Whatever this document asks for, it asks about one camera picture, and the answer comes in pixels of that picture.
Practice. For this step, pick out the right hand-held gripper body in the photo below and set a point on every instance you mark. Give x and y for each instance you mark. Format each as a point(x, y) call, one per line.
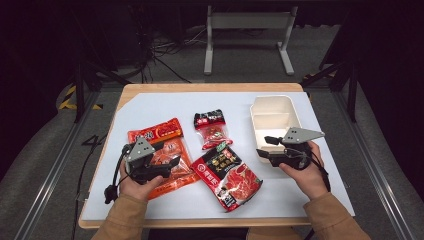
point(295, 151)

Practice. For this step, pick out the orange red seasoning packet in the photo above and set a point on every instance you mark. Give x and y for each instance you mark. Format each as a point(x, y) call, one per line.
point(166, 133)

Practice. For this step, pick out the large black red seasoning packet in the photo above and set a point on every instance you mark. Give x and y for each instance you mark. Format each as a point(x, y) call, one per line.
point(230, 180)

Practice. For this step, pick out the person's dark lap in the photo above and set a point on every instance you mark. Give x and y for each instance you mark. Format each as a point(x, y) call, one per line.
point(200, 235)

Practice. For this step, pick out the white table mat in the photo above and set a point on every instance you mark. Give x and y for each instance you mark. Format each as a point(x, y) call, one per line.
point(186, 110)

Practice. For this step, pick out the person's right hand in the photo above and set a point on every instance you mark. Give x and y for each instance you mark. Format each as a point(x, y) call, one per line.
point(308, 181)

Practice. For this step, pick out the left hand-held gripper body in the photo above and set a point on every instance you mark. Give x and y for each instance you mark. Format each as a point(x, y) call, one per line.
point(140, 151)

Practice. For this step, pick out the wooden table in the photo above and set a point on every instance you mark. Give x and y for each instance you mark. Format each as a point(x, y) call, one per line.
point(200, 87)

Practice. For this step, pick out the white metal stand frame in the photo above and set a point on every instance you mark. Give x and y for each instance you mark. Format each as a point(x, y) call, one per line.
point(248, 20)

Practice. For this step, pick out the yellow black floor tape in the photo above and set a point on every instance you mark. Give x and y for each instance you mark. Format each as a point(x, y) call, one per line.
point(68, 100)

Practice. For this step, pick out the small black red snack packet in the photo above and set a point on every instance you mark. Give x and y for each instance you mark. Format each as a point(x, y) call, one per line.
point(211, 130)

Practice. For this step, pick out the cream plastic divided container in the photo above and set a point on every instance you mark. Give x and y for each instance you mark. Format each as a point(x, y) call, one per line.
point(271, 115)

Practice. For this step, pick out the person's left hand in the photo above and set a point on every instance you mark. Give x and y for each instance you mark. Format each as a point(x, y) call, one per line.
point(136, 190)

